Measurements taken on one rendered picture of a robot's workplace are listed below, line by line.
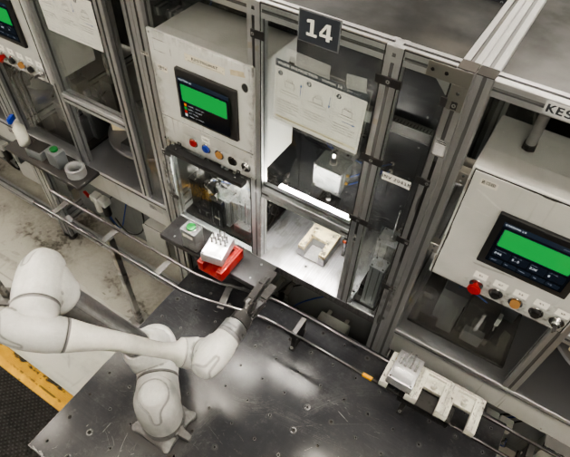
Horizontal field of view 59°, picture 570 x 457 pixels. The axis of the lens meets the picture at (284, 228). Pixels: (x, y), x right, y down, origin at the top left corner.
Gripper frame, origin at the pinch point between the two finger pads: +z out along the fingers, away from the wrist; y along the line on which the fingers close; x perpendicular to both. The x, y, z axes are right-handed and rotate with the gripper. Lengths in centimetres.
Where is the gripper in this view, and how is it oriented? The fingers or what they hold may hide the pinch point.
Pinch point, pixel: (269, 283)
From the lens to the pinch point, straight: 184.5
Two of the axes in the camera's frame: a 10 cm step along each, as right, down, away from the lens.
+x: -8.5, -4.2, 3.3
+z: 5.3, -6.3, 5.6
